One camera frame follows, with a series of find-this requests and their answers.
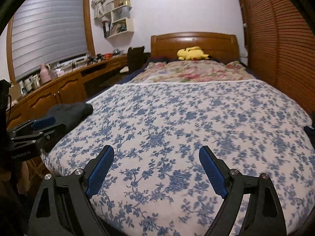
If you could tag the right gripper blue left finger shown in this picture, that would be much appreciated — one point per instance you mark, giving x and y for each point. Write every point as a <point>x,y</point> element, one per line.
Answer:
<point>97,169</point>

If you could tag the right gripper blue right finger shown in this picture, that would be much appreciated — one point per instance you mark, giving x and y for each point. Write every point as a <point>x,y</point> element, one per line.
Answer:
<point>216,171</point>

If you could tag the black jacket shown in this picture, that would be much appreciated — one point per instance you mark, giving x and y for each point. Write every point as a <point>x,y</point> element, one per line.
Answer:
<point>71,115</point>

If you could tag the dark clothes pile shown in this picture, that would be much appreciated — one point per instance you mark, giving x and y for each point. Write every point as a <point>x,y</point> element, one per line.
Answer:
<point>310,131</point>

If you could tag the person's left hand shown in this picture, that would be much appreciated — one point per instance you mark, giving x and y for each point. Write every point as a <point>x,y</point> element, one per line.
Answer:
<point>14,178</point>

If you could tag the blue floral white bedspread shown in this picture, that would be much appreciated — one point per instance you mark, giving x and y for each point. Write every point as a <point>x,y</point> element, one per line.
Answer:
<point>156,184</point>

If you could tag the pink thermos jug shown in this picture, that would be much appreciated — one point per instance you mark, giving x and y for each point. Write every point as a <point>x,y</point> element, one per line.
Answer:
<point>45,74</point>

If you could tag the long wooden desk cabinet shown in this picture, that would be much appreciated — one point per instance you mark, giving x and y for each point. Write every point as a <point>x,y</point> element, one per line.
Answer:
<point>77,86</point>

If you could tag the red floral beige quilt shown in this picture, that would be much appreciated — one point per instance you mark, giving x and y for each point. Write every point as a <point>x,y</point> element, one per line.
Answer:
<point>192,71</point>

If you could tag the red basket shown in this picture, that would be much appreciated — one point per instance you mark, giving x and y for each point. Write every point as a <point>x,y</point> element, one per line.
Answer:
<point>107,56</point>

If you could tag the dark wooden chair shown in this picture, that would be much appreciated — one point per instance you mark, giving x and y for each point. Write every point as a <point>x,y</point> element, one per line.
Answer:
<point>135,59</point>

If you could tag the grey window blind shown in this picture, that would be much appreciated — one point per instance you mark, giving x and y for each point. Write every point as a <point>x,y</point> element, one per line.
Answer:
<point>46,31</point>

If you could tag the yellow plush toy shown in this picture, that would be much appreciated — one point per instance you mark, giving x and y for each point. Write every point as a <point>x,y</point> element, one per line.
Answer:
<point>192,53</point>

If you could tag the wooden headboard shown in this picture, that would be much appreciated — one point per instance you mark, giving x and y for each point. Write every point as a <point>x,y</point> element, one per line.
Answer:
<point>223,47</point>

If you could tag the wooden louvered wardrobe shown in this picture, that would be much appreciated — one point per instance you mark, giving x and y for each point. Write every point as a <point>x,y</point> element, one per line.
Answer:
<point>281,48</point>

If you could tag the white wall bookshelf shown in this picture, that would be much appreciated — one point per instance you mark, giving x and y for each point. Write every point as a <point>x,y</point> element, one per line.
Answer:
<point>116,18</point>

